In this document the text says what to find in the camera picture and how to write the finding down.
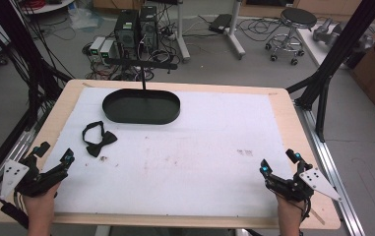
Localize thin black cable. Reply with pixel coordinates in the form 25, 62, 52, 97
301, 196, 313, 227

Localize black computer tower green sticker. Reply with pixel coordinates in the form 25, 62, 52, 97
113, 9, 141, 61

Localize black metal frame post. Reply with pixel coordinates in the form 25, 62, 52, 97
284, 0, 375, 144
0, 0, 73, 132

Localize round white table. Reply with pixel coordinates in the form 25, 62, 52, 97
20, 0, 77, 16

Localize person's left hand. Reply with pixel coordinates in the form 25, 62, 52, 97
22, 182, 61, 224

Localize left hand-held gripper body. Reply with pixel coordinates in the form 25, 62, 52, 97
0, 155, 62, 200

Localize black bow tie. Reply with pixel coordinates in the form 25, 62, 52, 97
82, 120, 119, 158

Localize black T-shaped stand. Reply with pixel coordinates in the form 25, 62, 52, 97
103, 57, 179, 91

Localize flat black box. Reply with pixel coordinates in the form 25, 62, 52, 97
208, 13, 233, 34

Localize black oval tray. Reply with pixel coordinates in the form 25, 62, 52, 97
101, 88, 181, 126

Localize loose black floor cables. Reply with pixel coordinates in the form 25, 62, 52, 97
233, 15, 287, 43

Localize clear plastic bag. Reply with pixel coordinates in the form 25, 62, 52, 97
67, 5, 104, 33

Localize black cable with strap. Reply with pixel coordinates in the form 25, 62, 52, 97
0, 175, 31, 230

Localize white table mat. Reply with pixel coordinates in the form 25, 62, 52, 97
41, 87, 295, 219

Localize black round stool on wheels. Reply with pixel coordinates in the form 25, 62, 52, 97
265, 7, 318, 66

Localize white desk leg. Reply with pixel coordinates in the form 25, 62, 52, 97
223, 0, 247, 61
174, 0, 192, 64

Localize white platform board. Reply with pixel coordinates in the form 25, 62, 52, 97
294, 24, 351, 71

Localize person's right hand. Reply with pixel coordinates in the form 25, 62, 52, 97
275, 192, 308, 227

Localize aluminium rail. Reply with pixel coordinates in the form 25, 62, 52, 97
293, 99, 367, 236
0, 109, 48, 221

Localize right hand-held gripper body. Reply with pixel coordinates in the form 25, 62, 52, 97
265, 166, 344, 203

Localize grey robot part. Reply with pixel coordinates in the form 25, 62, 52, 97
311, 17, 344, 47

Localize white power supply box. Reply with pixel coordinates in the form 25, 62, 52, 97
98, 39, 116, 60
89, 35, 106, 57

